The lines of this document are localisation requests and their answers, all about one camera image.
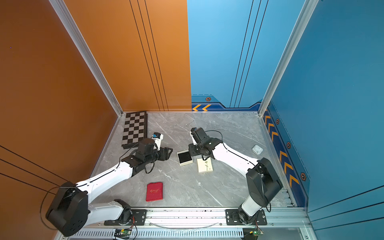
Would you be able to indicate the white earbuds case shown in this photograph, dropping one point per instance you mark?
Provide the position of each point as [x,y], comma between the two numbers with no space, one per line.
[257,149]

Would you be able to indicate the cream jewelry box base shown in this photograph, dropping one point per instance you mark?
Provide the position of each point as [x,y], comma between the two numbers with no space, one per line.
[184,158]

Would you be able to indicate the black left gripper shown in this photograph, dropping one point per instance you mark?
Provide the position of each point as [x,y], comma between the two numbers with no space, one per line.
[164,153]

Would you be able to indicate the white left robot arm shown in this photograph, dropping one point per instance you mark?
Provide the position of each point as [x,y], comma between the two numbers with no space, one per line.
[72,207]

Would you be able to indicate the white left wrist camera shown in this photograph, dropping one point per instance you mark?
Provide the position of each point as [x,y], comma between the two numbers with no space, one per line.
[157,137]

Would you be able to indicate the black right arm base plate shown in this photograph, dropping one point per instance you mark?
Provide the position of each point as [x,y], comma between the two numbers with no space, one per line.
[239,217]

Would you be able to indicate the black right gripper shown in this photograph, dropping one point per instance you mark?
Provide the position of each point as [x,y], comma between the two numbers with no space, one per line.
[191,151]

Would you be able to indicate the silver aluminium corner post left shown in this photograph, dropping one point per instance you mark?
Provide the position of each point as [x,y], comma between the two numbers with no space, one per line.
[74,32]

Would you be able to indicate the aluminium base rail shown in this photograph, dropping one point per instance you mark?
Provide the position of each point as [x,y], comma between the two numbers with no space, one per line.
[205,223]

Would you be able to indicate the black and silver chessboard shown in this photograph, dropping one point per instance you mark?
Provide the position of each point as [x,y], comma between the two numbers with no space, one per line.
[135,128]

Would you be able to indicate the cream booklet with flower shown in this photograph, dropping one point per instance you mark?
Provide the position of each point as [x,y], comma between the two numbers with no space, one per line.
[204,166]

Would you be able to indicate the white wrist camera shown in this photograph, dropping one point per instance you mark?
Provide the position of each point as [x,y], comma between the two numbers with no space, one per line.
[194,136]
[157,137]

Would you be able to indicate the right green circuit board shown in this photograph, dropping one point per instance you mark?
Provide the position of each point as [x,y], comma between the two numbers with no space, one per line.
[251,234]

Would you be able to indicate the silver aluminium corner post right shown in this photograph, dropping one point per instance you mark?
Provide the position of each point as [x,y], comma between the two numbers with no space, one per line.
[292,43]

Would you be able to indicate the green circuit board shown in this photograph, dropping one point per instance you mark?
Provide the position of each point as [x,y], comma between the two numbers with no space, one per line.
[123,234]
[251,234]

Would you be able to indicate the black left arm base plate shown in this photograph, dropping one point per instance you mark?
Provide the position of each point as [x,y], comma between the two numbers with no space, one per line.
[135,216]

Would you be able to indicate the left green circuit board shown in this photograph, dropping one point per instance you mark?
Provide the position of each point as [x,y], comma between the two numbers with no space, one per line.
[123,234]

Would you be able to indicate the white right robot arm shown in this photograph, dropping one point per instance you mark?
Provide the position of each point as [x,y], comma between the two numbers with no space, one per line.
[262,179]

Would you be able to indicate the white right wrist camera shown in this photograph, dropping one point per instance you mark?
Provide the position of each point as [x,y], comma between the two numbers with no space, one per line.
[194,136]

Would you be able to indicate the silver aluminium corner post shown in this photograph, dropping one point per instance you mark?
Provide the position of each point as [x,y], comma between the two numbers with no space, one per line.
[74,32]
[292,43]

